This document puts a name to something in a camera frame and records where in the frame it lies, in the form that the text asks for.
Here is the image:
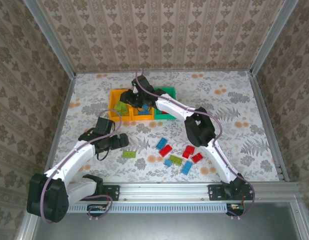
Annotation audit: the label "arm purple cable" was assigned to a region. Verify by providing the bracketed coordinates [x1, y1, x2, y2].
[135, 67, 255, 221]
[40, 109, 123, 225]

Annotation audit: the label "aluminium frame post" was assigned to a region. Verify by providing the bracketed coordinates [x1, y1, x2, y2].
[249, 0, 300, 76]
[23, 0, 77, 77]

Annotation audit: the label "black connector board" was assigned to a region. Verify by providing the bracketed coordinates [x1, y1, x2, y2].
[87, 203, 107, 217]
[225, 202, 245, 216]

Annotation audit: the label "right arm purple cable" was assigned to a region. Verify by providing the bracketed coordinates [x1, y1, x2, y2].
[135, 67, 255, 221]

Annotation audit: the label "grey metal panel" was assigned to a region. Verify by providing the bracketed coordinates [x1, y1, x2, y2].
[31, 212, 304, 240]

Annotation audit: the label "orange plastic bin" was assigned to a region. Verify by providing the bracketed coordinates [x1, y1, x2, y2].
[130, 104, 156, 123]
[108, 88, 133, 123]

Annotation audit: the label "white slotted cable duct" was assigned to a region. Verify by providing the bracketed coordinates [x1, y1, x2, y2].
[68, 202, 229, 214]

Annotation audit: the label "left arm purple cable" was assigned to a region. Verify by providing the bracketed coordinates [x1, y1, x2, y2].
[40, 109, 123, 225]

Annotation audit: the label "aluminium table side rail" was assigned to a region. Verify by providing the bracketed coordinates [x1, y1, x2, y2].
[247, 71, 290, 183]
[41, 73, 77, 183]

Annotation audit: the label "green plastic bin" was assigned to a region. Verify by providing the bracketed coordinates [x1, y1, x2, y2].
[153, 86, 178, 121]

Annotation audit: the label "aluminium lower frame bar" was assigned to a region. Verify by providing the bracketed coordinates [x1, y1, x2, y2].
[15, 214, 41, 240]
[290, 197, 309, 240]

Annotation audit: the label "aluminium front mounting rail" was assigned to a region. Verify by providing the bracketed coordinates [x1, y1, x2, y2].
[31, 182, 299, 201]

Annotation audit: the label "floral patterned table cover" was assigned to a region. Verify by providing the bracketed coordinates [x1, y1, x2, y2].
[48, 70, 281, 183]

